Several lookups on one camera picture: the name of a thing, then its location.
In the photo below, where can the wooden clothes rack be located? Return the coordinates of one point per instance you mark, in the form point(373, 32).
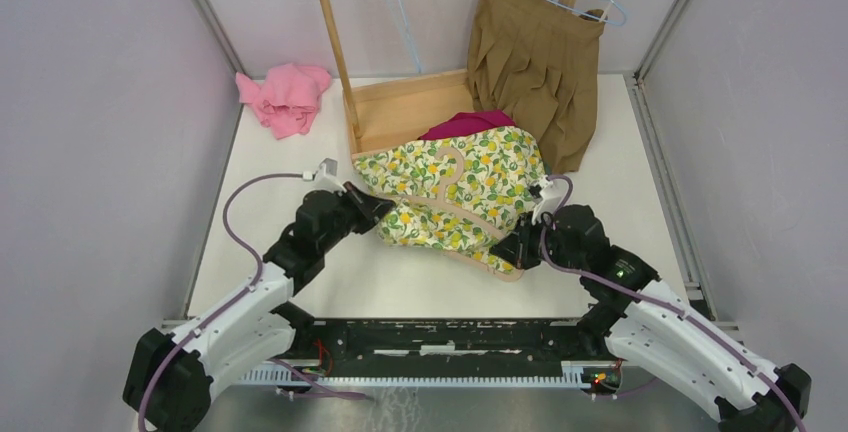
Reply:
point(396, 112)

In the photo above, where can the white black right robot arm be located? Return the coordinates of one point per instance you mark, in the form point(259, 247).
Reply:
point(638, 318)

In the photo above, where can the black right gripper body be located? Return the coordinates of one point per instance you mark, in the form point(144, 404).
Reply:
point(534, 236)

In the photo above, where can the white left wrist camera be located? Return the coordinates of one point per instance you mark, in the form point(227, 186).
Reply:
point(325, 177)

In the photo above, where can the magenta cloth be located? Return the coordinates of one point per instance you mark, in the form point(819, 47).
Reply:
point(468, 123)

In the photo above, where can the white slotted cable duct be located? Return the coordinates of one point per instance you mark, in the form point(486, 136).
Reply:
point(569, 377)

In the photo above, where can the beige wooden hanger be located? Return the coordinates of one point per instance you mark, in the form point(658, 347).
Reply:
point(458, 201)

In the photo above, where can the brown skirt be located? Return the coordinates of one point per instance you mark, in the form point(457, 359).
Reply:
point(538, 63)

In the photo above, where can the yellow patterned cloth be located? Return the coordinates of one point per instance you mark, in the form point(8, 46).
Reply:
point(512, 145)

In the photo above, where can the pink crumpled cloth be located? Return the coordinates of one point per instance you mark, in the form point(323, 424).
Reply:
point(288, 100)

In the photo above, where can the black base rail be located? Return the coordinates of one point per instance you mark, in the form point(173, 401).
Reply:
point(446, 348)

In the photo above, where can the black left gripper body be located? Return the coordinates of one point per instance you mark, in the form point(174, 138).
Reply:
point(349, 219)

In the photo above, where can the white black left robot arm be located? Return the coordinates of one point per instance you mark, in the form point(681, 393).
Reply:
point(175, 376)

